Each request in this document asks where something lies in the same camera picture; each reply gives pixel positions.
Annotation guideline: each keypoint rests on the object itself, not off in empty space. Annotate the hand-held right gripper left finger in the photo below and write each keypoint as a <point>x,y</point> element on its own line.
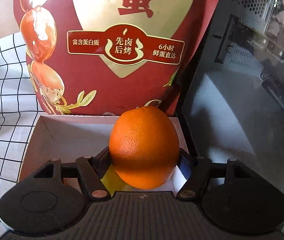
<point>103,158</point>

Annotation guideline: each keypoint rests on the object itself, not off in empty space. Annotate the yellowish lemon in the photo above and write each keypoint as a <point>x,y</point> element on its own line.
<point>112,181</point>

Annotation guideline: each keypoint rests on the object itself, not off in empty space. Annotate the white cardboard box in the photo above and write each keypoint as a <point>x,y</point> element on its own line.
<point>82,135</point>

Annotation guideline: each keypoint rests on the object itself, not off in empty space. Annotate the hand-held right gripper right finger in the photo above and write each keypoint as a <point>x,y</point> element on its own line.
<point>183,158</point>

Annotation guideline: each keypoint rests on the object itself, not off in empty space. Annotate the grey computer case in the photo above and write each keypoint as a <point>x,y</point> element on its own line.
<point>231,92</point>

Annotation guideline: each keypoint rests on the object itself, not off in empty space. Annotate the large orange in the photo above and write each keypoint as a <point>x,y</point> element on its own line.
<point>144,147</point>

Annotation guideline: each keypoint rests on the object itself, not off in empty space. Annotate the red snack bag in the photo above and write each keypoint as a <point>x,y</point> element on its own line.
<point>107,55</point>

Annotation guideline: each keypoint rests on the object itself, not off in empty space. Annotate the white black checked cloth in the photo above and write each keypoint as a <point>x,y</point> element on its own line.
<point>7,155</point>

